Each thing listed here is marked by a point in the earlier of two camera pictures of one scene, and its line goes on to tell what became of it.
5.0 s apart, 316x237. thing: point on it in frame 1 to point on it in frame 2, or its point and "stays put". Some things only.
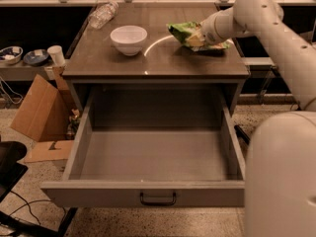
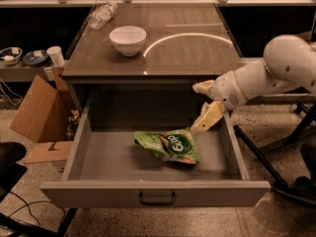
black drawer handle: [158, 204] stays put
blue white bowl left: [11, 54] stays put
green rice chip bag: [182, 31] to [172, 145]
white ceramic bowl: [128, 39] stays put
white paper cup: [57, 54] stays put
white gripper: [208, 31] to [227, 90]
